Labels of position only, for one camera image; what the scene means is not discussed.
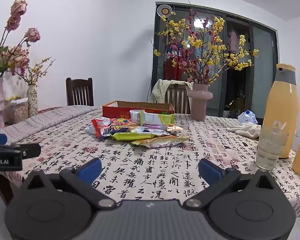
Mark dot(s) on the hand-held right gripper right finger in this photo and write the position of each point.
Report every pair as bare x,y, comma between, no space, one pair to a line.
208,170

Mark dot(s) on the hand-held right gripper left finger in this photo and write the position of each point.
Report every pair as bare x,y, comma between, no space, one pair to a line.
90,170

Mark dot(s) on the red snack packet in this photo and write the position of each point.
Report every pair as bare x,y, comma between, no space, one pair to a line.
115,126

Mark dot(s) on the red cardboard box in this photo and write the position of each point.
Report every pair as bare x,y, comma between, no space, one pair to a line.
115,111

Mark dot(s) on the clear storage jar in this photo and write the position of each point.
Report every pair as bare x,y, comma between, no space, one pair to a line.
18,112

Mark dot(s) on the small floral vase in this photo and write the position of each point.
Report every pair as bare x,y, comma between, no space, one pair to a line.
32,100

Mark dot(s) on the yellow green snack packet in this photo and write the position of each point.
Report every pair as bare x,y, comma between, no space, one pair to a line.
130,136

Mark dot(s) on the small silver orange snack packet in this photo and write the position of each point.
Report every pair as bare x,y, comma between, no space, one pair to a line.
174,129

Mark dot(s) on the white knit glove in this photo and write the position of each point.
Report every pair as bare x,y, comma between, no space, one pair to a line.
247,130

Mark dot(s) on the long gold orange snack packet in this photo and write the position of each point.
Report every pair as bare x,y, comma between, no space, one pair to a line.
160,142

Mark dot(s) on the blue white tissue packet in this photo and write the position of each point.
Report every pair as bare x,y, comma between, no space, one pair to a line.
247,117

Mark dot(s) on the clear drinking glass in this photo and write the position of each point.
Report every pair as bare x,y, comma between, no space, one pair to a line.
271,150

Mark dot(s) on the pink glass vase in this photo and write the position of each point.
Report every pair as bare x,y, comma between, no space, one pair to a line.
198,102

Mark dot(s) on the white green snack packet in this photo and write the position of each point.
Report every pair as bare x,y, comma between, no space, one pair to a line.
155,117

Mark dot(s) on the dark wooden chair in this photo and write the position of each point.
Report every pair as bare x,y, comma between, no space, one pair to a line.
80,92

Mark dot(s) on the brown wooden chair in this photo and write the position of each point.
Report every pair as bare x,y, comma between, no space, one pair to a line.
177,97

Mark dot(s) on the thin yellow flower twigs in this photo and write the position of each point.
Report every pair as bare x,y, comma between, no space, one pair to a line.
37,70

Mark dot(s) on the dried pink roses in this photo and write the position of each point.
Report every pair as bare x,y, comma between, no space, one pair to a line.
18,57

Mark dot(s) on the beige jacket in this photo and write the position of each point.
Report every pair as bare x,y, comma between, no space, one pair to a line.
160,90

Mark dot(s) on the yellow thermos bottle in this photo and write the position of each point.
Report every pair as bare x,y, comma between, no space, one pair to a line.
281,100

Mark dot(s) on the hanging red garment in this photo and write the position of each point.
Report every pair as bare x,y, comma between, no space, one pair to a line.
171,67

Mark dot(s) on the red blossom branches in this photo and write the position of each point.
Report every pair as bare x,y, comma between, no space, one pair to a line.
187,55

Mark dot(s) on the glass sliding door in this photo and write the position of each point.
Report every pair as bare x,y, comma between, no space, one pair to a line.
260,55

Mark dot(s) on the hanging pink garment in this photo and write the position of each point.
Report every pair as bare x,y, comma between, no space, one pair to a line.
233,41

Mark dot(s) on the yellow blossom branches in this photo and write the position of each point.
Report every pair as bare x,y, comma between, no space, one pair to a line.
216,22

